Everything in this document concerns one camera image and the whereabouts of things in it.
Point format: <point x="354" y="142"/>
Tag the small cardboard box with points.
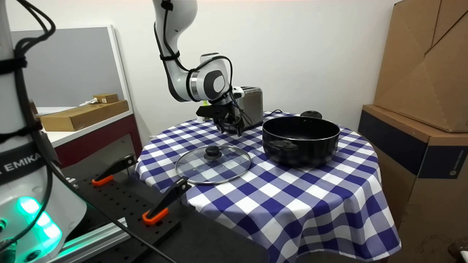
<point x="106" y="98"/>

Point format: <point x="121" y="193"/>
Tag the black cooking pot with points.
<point x="300" y="146"/>

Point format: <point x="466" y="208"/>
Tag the grey partition panel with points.
<point x="65" y="65"/>

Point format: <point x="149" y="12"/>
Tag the cardboard box with dark band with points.
<point x="420" y="164"/>

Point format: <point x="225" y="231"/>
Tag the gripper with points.
<point x="226" y="111"/>

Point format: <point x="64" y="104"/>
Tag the white and maroon desk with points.
<point x="95" y="140"/>

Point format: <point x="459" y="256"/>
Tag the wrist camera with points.
<point x="205" y="110"/>

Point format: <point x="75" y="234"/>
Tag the glass pot lid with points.
<point x="213" y="166"/>

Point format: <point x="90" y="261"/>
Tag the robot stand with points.
<point x="124" y="204"/>

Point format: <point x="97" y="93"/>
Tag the silver toaster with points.
<point x="254" y="106"/>

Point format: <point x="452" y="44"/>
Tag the blue white checked tablecloth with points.
<point x="278" y="204"/>

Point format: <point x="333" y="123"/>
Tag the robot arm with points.
<point x="181" y="73"/>

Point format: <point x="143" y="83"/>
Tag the flat cardboard box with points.
<point x="80" y="116"/>

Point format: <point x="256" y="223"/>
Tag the large plain cardboard box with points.
<point x="424" y="62"/>

